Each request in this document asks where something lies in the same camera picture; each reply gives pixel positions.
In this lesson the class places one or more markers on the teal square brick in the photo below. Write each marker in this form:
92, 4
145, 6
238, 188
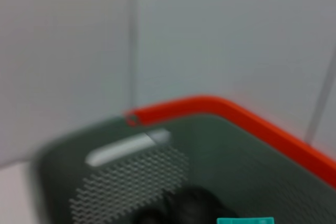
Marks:
244, 221

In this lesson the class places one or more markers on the grey-green perforated storage bin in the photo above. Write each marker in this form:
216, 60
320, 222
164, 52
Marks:
236, 169

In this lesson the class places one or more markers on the dark clay teapot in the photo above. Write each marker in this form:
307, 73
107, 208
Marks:
194, 205

